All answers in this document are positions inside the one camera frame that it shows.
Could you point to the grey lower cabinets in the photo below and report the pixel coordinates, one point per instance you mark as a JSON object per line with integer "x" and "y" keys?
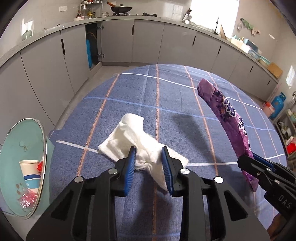
{"x": 40, "y": 75}

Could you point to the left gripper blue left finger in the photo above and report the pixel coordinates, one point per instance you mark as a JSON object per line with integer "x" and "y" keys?
{"x": 129, "y": 169}

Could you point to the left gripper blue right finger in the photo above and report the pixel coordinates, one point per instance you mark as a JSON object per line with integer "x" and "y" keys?
{"x": 167, "y": 167}

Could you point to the white tissue cloth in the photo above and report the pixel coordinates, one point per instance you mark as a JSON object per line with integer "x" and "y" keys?
{"x": 130, "y": 133}

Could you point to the metal storage shelf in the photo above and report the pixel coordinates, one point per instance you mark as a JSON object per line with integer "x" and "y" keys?
{"x": 285, "y": 126}

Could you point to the white paper cup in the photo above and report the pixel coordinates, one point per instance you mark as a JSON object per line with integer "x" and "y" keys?
{"x": 30, "y": 174}

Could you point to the person's right hand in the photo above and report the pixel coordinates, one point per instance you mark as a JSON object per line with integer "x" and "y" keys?
{"x": 282, "y": 229}

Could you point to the black wok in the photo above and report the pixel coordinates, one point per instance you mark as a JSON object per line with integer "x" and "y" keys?
{"x": 119, "y": 10}

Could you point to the metal spice rack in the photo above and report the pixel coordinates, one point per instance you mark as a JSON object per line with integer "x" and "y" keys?
{"x": 89, "y": 10}

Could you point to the blue water bottle in cabinet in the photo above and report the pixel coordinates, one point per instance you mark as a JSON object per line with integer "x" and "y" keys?
{"x": 89, "y": 56}

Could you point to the purple snack wrapper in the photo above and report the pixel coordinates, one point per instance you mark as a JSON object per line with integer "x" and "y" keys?
{"x": 229, "y": 118}

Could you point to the pink floor bucket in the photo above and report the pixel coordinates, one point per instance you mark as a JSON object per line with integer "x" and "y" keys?
{"x": 268, "y": 109}

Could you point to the blue bread box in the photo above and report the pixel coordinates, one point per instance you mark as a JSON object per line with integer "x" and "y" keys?
{"x": 250, "y": 48}

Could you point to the chrome sink faucet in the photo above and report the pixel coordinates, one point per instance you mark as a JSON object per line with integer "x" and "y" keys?
{"x": 215, "y": 30}

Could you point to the utensil holder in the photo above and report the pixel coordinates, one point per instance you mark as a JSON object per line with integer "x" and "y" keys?
{"x": 187, "y": 17}

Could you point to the wooden cutting board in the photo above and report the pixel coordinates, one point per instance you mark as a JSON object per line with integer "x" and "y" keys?
{"x": 275, "y": 70}

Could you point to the teal trash bin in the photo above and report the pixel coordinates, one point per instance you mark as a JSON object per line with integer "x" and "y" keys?
{"x": 26, "y": 140}

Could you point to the blue gas cylinder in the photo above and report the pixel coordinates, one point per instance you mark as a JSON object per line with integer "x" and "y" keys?
{"x": 278, "y": 104}

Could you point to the green ceramic teapot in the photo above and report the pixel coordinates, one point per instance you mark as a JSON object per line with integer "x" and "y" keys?
{"x": 27, "y": 34}

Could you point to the red plastic bag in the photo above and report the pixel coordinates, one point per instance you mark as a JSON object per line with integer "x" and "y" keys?
{"x": 40, "y": 167}

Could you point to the pink transparent plastic bag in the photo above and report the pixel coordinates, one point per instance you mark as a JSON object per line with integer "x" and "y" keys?
{"x": 27, "y": 198}

